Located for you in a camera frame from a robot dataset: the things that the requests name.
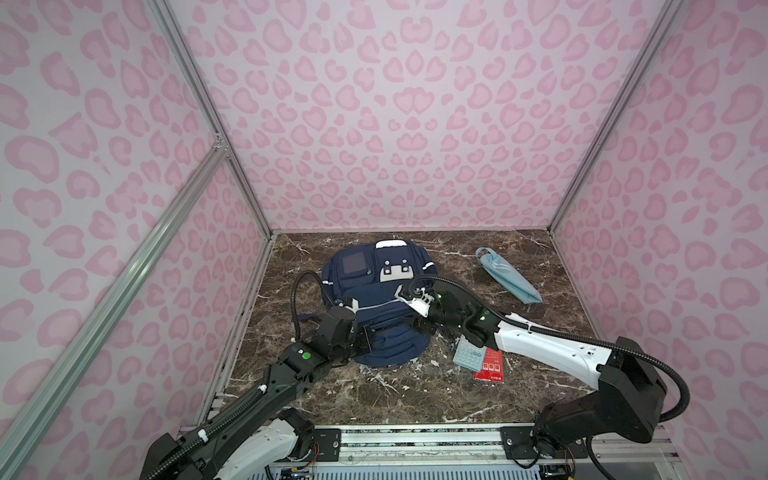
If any navy blue student backpack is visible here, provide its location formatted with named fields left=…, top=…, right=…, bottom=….
left=289, top=239, right=438, bottom=368

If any light blue pencil pouch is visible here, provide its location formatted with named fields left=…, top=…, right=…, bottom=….
left=475, top=247, right=543, bottom=305

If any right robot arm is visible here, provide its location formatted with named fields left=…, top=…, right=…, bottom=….
left=395, top=277, right=691, bottom=457

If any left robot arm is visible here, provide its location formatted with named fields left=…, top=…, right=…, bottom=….
left=140, top=307, right=370, bottom=479

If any light blue calculator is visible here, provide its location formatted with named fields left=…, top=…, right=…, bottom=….
left=453, top=337, right=487, bottom=373

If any red calculator package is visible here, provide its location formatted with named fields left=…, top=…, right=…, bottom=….
left=474, top=349, right=505, bottom=383

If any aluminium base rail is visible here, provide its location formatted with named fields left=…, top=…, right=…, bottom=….
left=160, top=422, right=685, bottom=480

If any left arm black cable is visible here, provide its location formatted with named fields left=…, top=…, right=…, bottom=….
left=139, top=270, right=343, bottom=480

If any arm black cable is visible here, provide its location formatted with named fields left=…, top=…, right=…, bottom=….
left=407, top=274, right=691, bottom=424
left=139, top=270, right=343, bottom=480

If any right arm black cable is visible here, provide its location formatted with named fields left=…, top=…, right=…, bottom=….
left=407, top=274, right=691, bottom=424

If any aluminium frame strut left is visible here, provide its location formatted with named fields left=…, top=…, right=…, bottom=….
left=1, top=144, right=228, bottom=479

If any aluminium frame post left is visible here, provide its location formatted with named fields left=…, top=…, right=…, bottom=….
left=146, top=0, right=273, bottom=239

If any aluminium frame post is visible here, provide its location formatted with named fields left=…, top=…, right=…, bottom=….
left=547, top=0, right=689, bottom=239
left=146, top=0, right=273, bottom=239

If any aluminium frame post right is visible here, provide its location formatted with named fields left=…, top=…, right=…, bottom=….
left=547, top=0, right=689, bottom=239

